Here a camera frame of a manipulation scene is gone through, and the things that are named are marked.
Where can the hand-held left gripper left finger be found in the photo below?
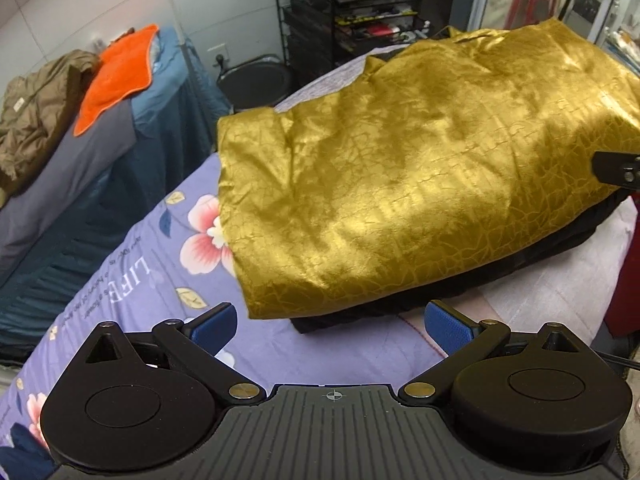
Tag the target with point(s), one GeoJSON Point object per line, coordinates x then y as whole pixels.
{"type": "Point", "coordinates": [215, 330]}

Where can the white pole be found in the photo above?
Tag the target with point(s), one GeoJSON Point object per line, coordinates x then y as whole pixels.
{"type": "Point", "coordinates": [172, 0]}

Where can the wall socket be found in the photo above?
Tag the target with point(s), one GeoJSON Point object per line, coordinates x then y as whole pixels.
{"type": "Point", "coordinates": [221, 55]}

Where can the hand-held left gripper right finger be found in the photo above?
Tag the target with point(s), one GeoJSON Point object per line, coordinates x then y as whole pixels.
{"type": "Point", "coordinates": [450, 332]}

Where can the teal skirted bed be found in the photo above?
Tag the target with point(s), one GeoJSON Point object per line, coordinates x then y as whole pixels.
{"type": "Point", "coordinates": [125, 185]}

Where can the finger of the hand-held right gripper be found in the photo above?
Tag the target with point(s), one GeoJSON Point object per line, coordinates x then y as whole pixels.
{"type": "Point", "coordinates": [617, 169]}

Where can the orange cloth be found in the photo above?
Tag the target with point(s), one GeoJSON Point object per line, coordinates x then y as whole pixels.
{"type": "Point", "coordinates": [115, 80]}

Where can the gold jacket with black lining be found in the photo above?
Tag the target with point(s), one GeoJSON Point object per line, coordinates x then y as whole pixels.
{"type": "Point", "coordinates": [425, 160]}

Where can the brown padded jacket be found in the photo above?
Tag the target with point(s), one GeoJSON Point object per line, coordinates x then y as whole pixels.
{"type": "Point", "coordinates": [40, 115]}

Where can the purple floral bed sheet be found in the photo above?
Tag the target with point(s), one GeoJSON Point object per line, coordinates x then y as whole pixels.
{"type": "Point", "coordinates": [150, 270]}

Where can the black round chair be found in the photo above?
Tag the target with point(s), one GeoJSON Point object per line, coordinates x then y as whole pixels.
{"type": "Point", "coordinates": [255, 85]}

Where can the grey blanket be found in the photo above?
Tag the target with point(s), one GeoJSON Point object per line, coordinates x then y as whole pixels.
{"type": "Point", "coordinates": [65, 175]}

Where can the navy blue folded garment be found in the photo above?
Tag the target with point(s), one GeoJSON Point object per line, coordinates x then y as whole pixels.
{"type": "Point", "coordinates": [20, 455]}

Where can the dark red cloth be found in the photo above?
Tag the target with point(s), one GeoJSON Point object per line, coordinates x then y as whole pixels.
{"type": "Point", "coordinates": [627, 290]}

